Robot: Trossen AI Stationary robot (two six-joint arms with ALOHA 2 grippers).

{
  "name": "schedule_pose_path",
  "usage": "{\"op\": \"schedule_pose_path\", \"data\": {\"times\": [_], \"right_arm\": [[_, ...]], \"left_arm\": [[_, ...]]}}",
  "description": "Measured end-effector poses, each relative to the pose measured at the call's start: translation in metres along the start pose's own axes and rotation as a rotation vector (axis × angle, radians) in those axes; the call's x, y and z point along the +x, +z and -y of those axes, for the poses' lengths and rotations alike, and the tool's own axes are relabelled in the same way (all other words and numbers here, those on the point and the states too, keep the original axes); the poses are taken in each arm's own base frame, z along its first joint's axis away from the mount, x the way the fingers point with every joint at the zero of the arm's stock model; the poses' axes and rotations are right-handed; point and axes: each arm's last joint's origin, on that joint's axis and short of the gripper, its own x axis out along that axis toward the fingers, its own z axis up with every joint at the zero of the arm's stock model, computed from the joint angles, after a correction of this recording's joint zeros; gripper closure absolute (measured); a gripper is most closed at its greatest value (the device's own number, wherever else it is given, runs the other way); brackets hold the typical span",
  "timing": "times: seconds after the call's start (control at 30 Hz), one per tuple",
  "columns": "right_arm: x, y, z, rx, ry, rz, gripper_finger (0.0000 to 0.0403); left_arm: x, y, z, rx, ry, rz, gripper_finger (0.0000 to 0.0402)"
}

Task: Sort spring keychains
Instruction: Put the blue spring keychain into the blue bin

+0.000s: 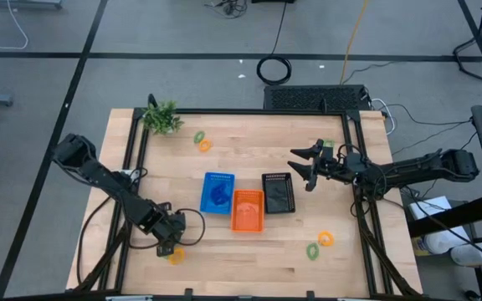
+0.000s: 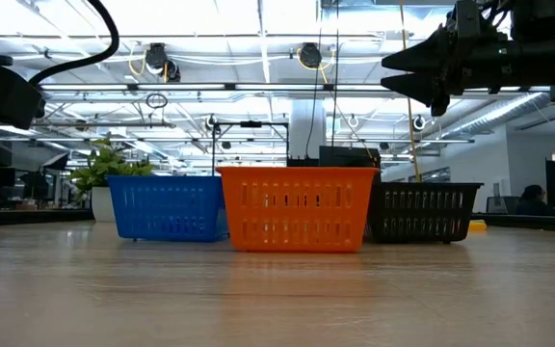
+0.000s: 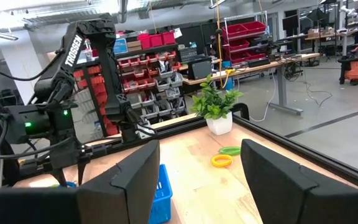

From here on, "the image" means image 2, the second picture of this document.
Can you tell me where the black plastic basket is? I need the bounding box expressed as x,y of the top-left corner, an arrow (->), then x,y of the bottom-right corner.
363,181 -> 485,245

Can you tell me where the ceiling cable reel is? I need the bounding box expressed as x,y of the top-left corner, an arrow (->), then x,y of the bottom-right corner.
298,41 -> 324,69
143,41 -> 182,83

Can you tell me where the green plant in white pot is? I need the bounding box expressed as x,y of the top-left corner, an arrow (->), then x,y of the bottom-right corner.
67,137 -> 156,224

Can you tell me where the orange plastic basket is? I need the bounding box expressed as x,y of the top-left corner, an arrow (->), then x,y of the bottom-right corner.
215,166 -> 380,254

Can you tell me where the black aluminium table frame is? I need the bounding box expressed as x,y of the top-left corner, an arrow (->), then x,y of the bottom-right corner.
0,207 -> 555,233

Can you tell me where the person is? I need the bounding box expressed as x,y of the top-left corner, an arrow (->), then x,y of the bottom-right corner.
515,184 -> 555,217

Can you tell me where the blue plastic basket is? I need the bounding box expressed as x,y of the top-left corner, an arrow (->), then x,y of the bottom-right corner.
106,173 -> 230,243

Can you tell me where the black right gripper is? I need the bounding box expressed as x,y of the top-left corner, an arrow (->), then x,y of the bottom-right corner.
381,0 -> 555,118

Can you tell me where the black metal stand frame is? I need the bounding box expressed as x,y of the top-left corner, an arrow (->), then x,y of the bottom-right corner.
212,120 -> 291,175

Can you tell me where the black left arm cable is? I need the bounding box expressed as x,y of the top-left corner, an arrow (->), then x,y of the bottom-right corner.
27,0 -> 120,87

